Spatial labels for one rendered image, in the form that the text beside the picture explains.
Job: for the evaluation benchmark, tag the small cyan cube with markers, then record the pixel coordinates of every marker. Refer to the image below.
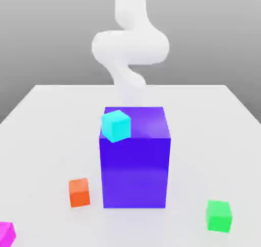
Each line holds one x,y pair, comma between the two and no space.
116,126

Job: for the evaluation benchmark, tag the small orange cube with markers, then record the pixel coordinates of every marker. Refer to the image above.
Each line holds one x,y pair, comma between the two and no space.
79,194

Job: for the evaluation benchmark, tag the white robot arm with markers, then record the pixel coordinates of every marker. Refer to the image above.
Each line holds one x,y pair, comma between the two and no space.
130,47

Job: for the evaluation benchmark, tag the small green cube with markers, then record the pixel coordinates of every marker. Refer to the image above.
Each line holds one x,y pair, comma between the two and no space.
219,217

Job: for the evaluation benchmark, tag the large purple box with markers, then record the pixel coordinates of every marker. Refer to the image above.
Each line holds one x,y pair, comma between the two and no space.
134,169

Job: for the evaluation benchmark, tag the small magenta cube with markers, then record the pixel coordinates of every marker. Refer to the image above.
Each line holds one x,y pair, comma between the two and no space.
6,233

